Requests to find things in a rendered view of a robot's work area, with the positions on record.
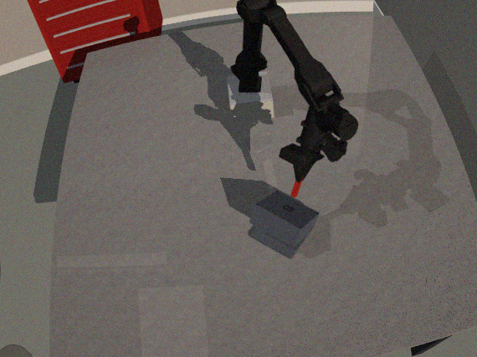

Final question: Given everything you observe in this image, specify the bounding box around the grey sloped panel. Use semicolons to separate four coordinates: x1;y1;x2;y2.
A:
249;191;320;259

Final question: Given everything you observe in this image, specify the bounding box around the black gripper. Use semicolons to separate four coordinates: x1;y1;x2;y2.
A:
280;117;330;183

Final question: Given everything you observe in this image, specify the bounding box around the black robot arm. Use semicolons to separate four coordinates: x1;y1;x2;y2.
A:
230;0;358;162

